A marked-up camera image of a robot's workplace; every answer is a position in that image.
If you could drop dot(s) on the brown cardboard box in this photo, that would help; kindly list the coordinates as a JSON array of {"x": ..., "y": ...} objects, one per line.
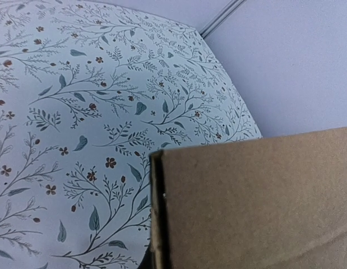
[{"x": 271, "y": 203}]

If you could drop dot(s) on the floral patterned table mat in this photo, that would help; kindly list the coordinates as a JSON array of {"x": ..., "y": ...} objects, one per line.
[{"x": 87, "y": 92}]

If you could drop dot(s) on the right aluminium frame post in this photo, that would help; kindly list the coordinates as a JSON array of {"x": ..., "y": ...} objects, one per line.
[{"x": 220, "y": 17}]

